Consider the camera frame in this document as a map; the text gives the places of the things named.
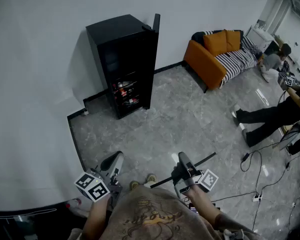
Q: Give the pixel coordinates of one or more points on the white power strip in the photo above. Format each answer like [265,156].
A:
[257,197]

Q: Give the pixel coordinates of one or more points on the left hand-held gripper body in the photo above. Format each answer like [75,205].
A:
[92,187]

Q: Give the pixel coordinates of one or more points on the black power adapter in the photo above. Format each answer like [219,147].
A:
[245,157]

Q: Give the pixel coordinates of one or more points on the orange sofa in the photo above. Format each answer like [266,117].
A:
[205,61]

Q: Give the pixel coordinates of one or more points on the striped black white blanket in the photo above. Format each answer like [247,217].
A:
[237,61]

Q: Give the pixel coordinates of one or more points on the person's left forearm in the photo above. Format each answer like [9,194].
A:
[96,219]

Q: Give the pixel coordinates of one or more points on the person's shoe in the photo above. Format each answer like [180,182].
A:
[134,184]
[151,177]

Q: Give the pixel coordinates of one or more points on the black glossy cabinet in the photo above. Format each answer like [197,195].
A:
[40,226]

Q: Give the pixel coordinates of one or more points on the white cabinet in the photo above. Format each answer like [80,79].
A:
[261,35]

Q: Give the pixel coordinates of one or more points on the small orange cushion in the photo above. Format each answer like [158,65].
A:
[233,40]

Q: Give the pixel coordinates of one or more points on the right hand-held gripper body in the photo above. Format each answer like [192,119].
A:
[207,180]

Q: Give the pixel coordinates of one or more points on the cream drink packet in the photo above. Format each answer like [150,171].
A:
[126,83]

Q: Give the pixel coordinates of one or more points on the black smartphone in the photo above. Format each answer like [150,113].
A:
[193,209]

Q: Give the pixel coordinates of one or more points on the large orange cushion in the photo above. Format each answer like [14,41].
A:
[215,41]

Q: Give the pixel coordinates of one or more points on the small red label bottle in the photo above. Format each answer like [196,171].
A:
[132,100]

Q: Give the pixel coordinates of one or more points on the person's left shoe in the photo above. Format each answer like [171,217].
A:
[134,184]

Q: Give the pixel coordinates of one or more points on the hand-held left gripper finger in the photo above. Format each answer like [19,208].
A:
[119,162]
[108,162]

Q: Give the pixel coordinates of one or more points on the person's right forearm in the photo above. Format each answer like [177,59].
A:
[202,204]

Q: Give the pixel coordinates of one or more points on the person's right shoe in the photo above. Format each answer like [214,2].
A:
[151,177]

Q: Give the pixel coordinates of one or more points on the black mini fridge cabinet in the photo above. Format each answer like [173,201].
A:
[107,39]

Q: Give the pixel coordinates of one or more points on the plastic bottle red cap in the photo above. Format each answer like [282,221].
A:
[73,202]

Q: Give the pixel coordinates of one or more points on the person's beige trousers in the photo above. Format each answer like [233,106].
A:
[149,184]

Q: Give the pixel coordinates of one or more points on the silver drink can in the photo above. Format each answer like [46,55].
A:
[119,84]

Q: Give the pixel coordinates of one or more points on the person's brown printed shirt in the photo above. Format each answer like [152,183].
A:
[152,219]

